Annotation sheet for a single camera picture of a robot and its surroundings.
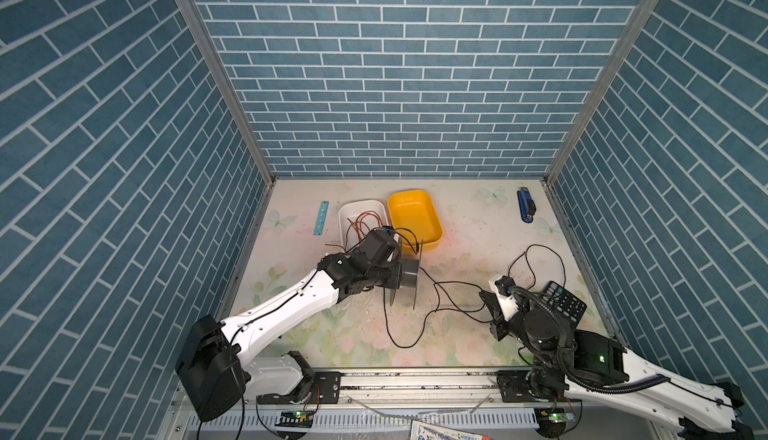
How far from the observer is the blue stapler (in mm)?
1096

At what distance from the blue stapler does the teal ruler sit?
75 cm

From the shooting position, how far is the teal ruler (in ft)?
3.51
